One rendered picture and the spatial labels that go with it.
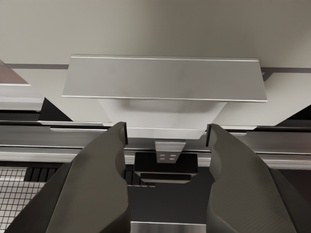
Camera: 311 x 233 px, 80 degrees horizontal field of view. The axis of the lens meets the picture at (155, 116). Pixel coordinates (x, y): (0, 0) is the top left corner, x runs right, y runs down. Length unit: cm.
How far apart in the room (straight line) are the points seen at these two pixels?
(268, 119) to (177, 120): 7
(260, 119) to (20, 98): 24
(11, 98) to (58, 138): 24
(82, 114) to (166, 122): 7
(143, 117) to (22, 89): 12
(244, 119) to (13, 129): 49
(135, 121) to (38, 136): 37
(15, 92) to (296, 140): 51
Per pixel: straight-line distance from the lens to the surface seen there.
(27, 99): 25
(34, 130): 52
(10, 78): 22
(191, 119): 15
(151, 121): 16
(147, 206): 68
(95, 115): 16
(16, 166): 70
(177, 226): 18
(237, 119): 17
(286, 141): 51
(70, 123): 19
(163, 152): 26
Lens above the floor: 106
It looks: 22 degrees down
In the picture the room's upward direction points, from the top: 178 degrees counter-clockwise
